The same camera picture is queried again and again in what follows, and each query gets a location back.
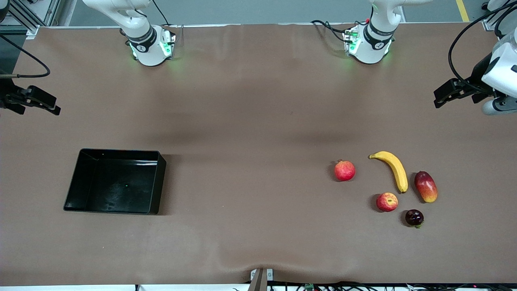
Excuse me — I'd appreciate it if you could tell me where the dark purple mangosteen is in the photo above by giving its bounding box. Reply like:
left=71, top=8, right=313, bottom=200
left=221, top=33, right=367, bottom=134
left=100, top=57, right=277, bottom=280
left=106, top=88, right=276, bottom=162
left=405, top=209, right=425, bottom=229

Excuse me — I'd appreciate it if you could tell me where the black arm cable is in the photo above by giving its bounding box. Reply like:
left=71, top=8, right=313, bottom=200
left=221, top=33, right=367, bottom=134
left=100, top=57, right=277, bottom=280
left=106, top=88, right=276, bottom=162
left=0, top=34, right=51, bottom=79
left=448, top=1, right=517, bottom=96

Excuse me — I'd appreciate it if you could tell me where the black base cable bundle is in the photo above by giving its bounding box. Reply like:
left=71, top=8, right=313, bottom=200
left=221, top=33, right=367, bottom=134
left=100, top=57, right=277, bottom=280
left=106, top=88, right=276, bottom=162
left=310, top=19, right=357, bottom=43

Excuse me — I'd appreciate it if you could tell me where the black plastic box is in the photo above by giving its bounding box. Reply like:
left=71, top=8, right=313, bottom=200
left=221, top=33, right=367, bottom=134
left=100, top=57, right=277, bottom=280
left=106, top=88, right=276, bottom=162
left=63, top=148, right=167, bottom=215

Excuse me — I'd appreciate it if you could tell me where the yellow banana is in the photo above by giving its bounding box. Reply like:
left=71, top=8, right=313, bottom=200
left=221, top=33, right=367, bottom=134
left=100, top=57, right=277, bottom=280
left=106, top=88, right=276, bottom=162
left=368, top=151, right=409, bottom=194

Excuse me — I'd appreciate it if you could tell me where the red yellow mango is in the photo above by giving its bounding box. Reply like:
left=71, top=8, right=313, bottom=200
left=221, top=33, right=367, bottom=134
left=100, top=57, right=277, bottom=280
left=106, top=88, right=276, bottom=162
left=414, top=171, right=438, bottom=204

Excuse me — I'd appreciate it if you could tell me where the aluminium frame profile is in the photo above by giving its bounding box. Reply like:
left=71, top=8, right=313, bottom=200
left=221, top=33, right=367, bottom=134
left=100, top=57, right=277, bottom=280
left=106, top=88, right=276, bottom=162
left=0, top=0, right=62, bottom=40

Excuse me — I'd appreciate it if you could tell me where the thin black base cable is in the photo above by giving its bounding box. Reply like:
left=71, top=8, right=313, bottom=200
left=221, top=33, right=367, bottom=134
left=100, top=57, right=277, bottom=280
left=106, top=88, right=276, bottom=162
left=151, top=0, right=185, bottom=38

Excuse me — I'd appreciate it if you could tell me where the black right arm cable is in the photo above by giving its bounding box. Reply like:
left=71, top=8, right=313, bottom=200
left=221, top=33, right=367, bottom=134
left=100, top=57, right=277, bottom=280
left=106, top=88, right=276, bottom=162
left=0, top=34, right=51, bottom=79

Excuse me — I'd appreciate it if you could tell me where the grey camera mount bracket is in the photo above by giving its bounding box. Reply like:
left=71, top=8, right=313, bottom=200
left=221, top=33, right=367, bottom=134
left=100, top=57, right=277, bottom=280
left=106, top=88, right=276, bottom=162
left=250, top=268, right=274, bottom=291

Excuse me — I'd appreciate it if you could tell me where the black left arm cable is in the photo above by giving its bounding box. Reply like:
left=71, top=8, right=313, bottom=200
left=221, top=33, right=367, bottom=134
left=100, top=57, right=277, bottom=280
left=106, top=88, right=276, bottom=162
left=448, top=1, right=517, bottom=96

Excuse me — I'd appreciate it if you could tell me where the red yellow apple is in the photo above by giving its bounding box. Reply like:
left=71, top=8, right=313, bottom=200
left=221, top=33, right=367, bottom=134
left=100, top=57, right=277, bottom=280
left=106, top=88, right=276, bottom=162
left=376, top=192, right=399, bottom=213

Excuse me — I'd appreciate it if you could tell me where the red pomegranate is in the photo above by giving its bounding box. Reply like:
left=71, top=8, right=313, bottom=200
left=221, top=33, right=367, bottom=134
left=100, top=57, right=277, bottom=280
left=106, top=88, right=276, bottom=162
left=334, top=159, right=356, bottom=182

